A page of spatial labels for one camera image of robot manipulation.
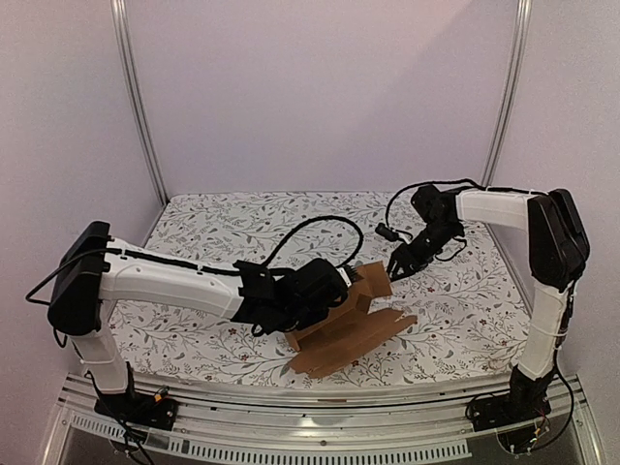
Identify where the floral patterned table mat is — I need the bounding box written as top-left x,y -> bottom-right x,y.
110,192 -> 529,389

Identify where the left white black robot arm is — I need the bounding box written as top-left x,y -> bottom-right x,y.
25,221 -> 358,420

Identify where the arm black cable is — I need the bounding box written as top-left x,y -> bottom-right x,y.
385,177 -> 485,233
263,214 -> 364,272

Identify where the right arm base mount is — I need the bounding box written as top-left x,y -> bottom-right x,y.
465,393 -> 551,455

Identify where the aluminium frame post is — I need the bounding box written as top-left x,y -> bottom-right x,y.
110,0 -> 170,207
480,0 -> 532,186

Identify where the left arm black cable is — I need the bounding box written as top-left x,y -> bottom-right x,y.
263,214 -> 364,272

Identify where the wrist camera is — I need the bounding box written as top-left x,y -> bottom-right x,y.
375,223 -> 402,242
337,264 -> 362,288

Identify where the left aluminium frame post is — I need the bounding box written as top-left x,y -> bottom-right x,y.
110,0 -> 170,207

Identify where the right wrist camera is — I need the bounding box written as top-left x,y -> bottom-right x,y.
375,223 -> 402,242

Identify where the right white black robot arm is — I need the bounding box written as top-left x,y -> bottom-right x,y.
375,179 -> 590,422

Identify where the right aluminium frame post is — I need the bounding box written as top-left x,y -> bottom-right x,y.
480,0 -> 532,186

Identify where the aluminium front rail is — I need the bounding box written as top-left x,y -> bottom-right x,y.
44,374 -> 605,464

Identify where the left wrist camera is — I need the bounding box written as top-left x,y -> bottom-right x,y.
337,264 -> 362,288

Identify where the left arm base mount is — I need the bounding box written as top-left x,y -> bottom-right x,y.
95,386 -> 179,431

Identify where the brown cardboard box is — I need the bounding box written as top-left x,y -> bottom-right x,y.
286,262 -> 418,379

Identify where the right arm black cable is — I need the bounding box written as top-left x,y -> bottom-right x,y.
385,177 -> 485,233

